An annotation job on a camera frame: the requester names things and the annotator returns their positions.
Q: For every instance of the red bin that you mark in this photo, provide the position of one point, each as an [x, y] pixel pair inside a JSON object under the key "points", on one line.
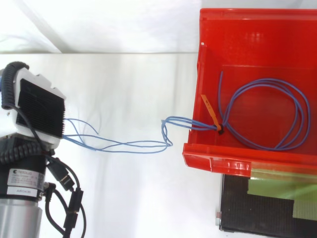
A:
{"points": [[260, 39]]}

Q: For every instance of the black stand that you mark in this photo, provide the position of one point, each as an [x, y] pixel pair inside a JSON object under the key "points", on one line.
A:
{"points": [[247, 210]]}

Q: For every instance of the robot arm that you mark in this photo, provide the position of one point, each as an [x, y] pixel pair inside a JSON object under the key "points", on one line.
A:
{"points": [[22, 173]]}

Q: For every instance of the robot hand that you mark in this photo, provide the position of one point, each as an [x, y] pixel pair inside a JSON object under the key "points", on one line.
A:
{"points": [[39, 106]]}

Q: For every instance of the orange tag strip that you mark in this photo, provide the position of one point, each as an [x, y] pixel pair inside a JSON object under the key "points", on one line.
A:
{"points": [[210, 109]]}

